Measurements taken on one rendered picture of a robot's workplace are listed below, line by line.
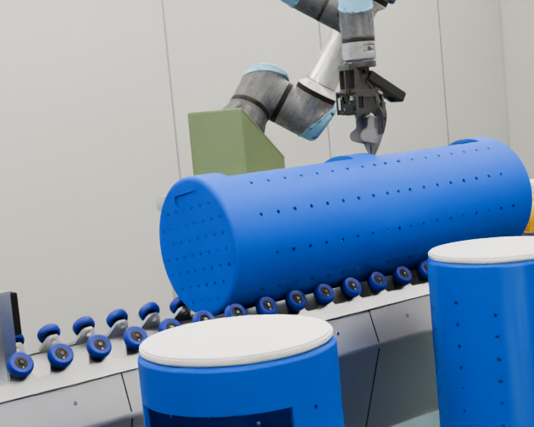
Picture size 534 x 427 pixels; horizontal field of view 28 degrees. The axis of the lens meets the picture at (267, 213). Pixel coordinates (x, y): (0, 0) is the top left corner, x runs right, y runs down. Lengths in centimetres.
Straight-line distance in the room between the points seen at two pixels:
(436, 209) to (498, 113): 539
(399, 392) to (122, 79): 334
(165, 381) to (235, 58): 456
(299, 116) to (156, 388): 150
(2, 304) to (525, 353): 96
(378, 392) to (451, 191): 48
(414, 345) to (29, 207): 305
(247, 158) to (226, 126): 10
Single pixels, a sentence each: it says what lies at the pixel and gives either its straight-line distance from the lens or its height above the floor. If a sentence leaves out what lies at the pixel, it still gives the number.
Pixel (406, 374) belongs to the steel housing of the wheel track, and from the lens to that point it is 238.
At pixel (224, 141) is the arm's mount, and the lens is 273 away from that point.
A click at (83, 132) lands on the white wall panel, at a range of 528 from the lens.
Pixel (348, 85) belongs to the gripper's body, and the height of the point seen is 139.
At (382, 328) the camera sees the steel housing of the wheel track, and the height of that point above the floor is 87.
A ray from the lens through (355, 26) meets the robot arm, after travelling 238.
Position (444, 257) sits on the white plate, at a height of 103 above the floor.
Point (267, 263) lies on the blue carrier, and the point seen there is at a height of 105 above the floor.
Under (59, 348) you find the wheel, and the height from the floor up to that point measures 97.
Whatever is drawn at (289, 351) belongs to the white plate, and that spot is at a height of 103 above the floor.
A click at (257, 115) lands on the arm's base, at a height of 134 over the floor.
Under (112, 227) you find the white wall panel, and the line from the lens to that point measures 537.
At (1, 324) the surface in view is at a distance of 190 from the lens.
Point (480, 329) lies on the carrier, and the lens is 207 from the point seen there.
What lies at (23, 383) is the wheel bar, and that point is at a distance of 186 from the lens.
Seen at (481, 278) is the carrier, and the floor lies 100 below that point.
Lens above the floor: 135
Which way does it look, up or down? 6 degrees down
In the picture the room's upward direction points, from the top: 5 degrees counter-clockwise
